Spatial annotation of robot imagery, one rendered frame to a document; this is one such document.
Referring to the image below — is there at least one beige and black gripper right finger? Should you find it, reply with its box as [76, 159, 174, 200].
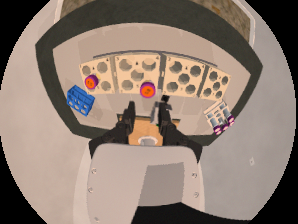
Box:
[158, 102, 203, 163]

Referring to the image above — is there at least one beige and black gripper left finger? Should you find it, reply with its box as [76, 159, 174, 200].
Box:
[88, 101, 136, 160]

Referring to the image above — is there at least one blue tube rack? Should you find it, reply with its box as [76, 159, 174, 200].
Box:
[67, 85, 95, 117]

